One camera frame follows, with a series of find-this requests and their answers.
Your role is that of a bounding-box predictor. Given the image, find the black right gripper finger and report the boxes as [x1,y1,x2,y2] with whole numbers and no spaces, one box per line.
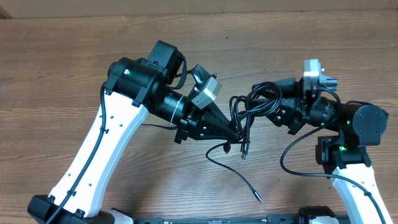
[252,78,296,98]
[249,98,295,126]

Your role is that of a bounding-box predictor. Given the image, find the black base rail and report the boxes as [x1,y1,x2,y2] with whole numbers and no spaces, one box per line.
[133,214,351,224]

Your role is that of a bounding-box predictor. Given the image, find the thick black USB cable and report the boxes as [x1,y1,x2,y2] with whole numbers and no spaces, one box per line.
[223,81,284,161]

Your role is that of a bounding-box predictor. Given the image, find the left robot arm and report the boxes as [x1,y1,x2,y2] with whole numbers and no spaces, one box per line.
[27,41,238,223]

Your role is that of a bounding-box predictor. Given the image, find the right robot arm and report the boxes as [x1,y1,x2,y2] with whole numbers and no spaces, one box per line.
[244,77,392,223]

